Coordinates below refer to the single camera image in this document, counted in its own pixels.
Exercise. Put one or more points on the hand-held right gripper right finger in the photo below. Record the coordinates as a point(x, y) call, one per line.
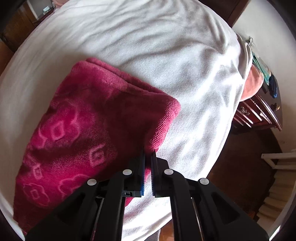
point(154, 178)

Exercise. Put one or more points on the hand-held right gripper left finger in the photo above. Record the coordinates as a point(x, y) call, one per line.
point(141, 176)

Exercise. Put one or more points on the white bed blanket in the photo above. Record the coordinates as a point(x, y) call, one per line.
point(161, 58)

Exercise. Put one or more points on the dark wooden dresser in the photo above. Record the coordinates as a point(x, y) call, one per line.
point(256, 111)

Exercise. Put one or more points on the white steps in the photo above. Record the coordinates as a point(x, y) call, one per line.
point(277, 197)

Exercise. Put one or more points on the pink blanket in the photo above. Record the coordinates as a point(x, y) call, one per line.
point(252, 83)

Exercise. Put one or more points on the blue cloth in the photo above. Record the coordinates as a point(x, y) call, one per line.
point(273, 87)

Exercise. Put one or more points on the teal folded cloth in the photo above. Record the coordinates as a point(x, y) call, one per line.
point(261, 67)

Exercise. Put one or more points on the brown wooden cabinet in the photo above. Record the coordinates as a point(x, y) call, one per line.
point(20, 25)

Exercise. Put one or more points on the white wooden frame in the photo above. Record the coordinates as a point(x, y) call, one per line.
point(277, 157)

